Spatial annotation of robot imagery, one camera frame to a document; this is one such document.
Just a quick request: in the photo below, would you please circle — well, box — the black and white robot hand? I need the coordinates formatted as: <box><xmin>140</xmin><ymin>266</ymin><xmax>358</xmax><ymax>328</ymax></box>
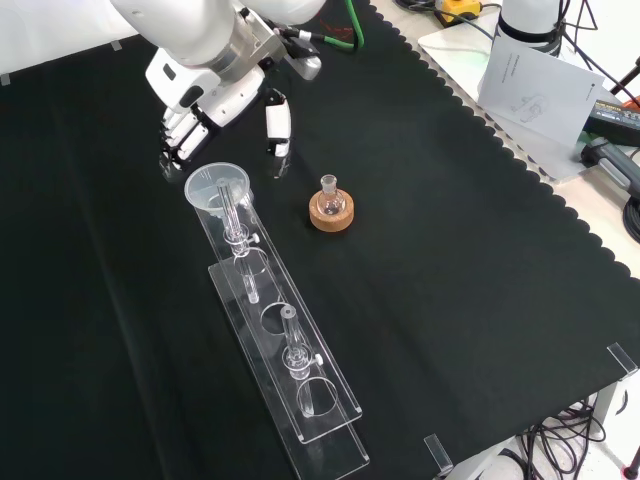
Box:
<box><xmin>144</xmin><ymin>47</ymin><xmax>295</xmax><ymax>180</ymax></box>

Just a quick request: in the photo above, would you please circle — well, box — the clear plastic funnel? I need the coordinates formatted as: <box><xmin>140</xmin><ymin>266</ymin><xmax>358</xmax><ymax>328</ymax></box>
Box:
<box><xmin>183</xmin><ymin>161</ymin><xmax>254</xmax><ymax>222</ymax></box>

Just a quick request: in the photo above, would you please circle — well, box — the clear acrylic funnel stand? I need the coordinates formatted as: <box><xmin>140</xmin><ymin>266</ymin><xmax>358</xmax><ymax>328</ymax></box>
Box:
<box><xmin>192</xmin><ymin>179</ymin><xmax>371</xmax><ymax>480</ymax></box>

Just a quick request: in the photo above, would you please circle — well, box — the small glass round-bottom flask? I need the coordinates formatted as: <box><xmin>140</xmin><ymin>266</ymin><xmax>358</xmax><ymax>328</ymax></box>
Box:
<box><xmin>315</xmin><ymin>174</ymin><xmax>346</xmax><ymax>217</ymax></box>

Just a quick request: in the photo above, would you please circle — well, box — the pale board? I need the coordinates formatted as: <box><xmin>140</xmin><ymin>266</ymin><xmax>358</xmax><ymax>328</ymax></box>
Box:
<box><xmin>417</xmin><ymin>9</ymin><xmax>604</xmax><ymax>182</ymax></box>

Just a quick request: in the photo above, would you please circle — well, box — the yellow stop button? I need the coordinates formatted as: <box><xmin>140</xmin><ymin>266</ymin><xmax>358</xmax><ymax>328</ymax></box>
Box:
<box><xmin>433</xmin><ymin>0</ymin><xmax>484</xmax><ymax>27</ymax></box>

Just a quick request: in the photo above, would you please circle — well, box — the black bench cloth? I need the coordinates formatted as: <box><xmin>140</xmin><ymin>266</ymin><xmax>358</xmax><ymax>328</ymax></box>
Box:
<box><xmin>0</xmin><ymin>0</ymin><xmax>640</xmax><ymax>480</ymax></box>

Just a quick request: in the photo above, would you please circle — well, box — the white paper booklet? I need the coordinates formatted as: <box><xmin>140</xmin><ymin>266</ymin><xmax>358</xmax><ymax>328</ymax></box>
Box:
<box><xmin>477</xmin><ymin>37</ymin><xmax>606</xmax><ymax>147</ymax></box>

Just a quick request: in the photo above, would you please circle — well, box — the black and grey plug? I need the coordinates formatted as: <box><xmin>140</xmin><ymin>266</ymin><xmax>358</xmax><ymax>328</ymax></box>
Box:
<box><xmin>579</xmin><ymin>138</ymin><xmax>640</xmax><ymax>197</ymax></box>

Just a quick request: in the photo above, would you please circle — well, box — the black power adapter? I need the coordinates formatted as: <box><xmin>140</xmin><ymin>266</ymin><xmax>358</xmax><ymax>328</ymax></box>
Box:
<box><xmin>587</xmin><ymin>98</ymin><xmax>640</xmax><ymax>147</ymax></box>

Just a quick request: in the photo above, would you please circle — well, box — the black tripod leg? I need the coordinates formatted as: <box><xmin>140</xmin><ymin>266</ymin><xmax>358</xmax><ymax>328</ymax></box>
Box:
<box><xmin>609</xmin><ymin>54</ymin><xmax>640</xmax><ymax>107</ymax></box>

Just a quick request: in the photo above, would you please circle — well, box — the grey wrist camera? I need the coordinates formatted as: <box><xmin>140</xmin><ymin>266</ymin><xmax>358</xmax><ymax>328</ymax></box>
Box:
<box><xmin>287</xmin><ymin>38</ymin><xmax>324</xmax><ymax>81</ymax></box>

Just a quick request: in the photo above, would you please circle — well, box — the green cable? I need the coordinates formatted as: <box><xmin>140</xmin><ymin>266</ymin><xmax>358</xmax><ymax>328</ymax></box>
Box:
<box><xmin>297</xmin><ymin>0</ymin><xmax>366</xmax><ymax>51</ymax></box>

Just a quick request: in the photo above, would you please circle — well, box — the cork ring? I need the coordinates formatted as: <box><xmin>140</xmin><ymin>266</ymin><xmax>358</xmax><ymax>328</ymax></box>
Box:
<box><xmin>308</xmin><ymin>191</ymin><xmax>355</xmax><ymax>232</ymax></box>

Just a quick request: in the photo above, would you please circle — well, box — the coiled black cable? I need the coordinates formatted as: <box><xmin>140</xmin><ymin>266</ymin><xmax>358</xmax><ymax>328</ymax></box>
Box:
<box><xmin>622</xmin><ymin>196</ymin><xmax>640</xmax><ymax>251</ymax></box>

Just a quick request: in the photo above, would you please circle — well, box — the black cable bundle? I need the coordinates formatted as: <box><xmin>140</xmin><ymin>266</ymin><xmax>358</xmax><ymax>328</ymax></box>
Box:
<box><xmin>514</xmin><ymin>392</ymin><xmax>640</xmax><ymax>480</ymax></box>

